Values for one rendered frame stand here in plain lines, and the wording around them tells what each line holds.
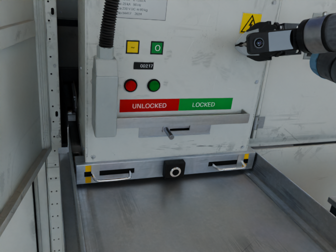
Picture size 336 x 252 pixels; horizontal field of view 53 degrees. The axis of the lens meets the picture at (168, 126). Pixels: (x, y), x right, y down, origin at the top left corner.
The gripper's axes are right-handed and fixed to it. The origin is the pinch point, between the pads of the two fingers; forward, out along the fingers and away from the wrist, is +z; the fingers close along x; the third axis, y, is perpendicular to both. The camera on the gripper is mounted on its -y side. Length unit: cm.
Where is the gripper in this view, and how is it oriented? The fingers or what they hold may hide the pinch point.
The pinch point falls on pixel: (237, 45)
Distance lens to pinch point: 91.1
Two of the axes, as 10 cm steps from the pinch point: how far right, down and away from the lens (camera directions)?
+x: -0.6, -9.9, -1.6
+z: -5.5, -1.0, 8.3
